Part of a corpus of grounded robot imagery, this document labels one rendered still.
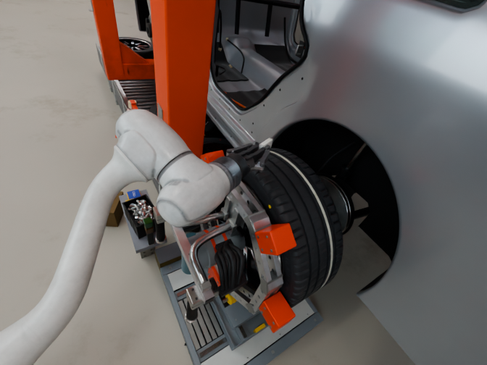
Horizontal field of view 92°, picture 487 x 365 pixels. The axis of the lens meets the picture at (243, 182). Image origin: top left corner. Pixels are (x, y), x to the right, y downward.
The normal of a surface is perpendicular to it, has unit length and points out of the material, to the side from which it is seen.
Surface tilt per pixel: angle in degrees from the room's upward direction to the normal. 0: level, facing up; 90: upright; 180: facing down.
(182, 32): 90
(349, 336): 0
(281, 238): 35
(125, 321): 0
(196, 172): 15
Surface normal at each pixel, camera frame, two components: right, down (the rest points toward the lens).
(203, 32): 0.51, 0.66
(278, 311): 0.19, -0.71
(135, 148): 0.10, -0.12
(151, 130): 0.28, -0.38
